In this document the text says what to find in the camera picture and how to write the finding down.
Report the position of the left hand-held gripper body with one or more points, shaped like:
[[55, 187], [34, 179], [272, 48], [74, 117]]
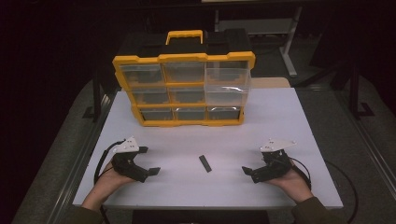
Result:
[[126, 165]]

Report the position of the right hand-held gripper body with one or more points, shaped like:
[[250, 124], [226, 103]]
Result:
[[272, 168]]

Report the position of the small black strip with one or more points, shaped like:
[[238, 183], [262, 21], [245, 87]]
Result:
[[205, 163]]

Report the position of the clear plastic drawer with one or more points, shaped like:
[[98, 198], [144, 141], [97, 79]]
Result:
[[227, 90]]

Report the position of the person's left hand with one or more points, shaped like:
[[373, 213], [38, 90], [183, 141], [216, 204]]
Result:
[[107, 183]]

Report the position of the person's right hand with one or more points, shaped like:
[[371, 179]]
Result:
[[295, 185]]

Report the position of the black metal stand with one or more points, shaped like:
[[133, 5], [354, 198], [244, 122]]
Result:
[[355, 93], [96, 99]]

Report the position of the light wooden board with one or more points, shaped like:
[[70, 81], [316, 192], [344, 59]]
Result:
[[270, 82]]

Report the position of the yellow black drawer organizer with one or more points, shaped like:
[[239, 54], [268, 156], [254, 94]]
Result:
[[183, 57]]

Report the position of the white metal table frame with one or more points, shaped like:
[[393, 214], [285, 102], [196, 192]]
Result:
[[291, 53]]

